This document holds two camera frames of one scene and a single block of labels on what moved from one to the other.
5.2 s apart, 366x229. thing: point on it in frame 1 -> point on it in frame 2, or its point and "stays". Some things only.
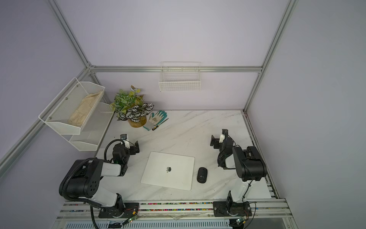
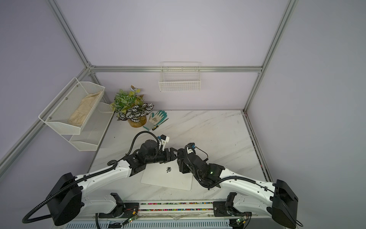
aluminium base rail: (269, 214) stays
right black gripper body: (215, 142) -> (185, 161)
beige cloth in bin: (77, 117) stays
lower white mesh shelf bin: (92, 131) stays
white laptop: (170, 171) stays
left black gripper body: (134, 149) -> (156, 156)
